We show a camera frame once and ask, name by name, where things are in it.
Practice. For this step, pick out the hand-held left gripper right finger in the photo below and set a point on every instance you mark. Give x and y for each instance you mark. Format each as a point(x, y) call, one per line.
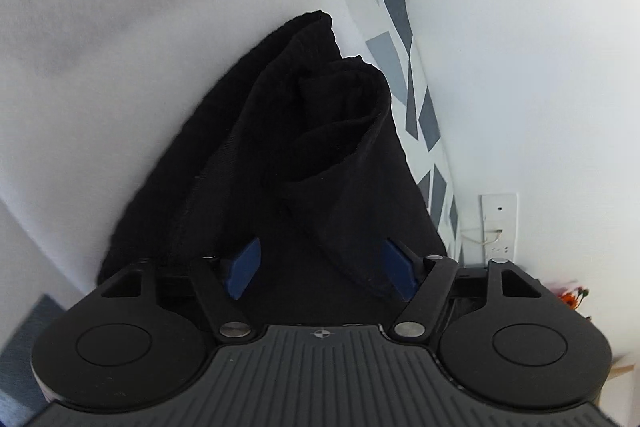
point(400, 267)

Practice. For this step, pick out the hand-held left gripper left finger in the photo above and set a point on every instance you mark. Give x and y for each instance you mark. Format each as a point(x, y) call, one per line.
point(245, 267)

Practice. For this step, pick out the orange artificial flowers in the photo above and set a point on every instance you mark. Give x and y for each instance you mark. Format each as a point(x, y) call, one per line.
point(575, 297)

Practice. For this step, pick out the white wall socket plate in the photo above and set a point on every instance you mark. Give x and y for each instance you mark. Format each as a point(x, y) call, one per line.
point(500, 217)

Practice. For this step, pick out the black pants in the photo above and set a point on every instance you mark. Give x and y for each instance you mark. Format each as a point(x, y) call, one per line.
point(300, 157)

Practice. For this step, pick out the grey blue fabric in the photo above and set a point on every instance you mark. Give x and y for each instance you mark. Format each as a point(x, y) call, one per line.
point(25, 357)

